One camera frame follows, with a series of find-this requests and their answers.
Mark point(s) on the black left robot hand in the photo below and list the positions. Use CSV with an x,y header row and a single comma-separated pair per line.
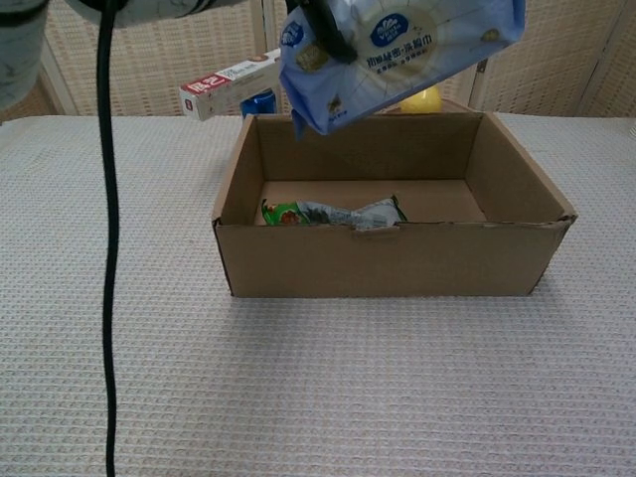
x,y
330,32

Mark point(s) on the blue tissue pack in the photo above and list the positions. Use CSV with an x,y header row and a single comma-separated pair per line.
x,y
397,64

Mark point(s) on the green snack bag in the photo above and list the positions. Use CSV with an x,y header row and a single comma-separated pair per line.
x,y
318,212

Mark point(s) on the long white red wrap box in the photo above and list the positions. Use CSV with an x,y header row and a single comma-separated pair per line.
x,y
228,84

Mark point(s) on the open brown cardboard box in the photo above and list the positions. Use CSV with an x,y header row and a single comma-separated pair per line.
x,y
377,258

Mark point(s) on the blue bottle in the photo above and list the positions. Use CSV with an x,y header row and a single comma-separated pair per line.
x,y
258,104

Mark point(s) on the yellow pear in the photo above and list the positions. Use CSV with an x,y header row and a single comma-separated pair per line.
x,y
422,102

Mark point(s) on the metal screen hinge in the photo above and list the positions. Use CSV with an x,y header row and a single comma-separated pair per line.
x,y
483,64

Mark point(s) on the beige woven folding screen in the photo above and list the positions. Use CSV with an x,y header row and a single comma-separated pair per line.
x,y
561,49

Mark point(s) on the white waffle tablecloth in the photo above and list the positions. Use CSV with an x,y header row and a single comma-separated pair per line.
x,y
318,387

